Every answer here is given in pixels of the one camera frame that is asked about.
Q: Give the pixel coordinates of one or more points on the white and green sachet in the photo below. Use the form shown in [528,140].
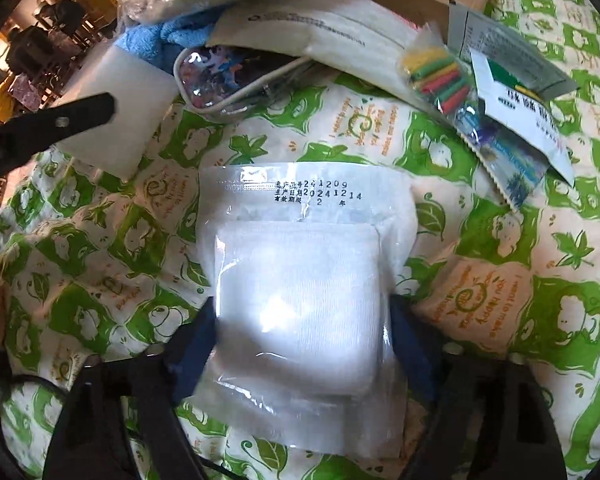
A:
[525,125]

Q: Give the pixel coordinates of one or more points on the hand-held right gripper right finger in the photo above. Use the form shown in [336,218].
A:
[412,345]

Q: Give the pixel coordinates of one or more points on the white gauze packet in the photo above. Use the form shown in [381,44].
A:
[290,290]

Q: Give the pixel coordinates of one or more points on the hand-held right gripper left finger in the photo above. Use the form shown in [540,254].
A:
[192,340]

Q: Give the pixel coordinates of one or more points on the clear cartoon pouch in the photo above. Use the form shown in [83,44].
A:
[230,77]

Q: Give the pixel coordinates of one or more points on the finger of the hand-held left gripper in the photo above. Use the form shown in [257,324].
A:
[65,120]

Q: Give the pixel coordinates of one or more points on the silver sachet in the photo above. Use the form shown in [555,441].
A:
[510,50]

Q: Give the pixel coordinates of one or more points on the blue printed sachet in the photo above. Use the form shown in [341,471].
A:
[505,165]

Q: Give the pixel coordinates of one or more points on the blue towel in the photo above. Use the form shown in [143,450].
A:
[155,40]

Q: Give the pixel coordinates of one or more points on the green printed quilt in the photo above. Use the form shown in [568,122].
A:
[530,270]

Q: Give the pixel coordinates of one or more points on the white foam block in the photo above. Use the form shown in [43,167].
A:
[130,110]

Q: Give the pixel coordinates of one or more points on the bag of colourful sticks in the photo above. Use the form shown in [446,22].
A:
[437,80]

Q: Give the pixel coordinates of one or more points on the white paper packet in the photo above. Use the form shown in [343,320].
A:
[340,40]

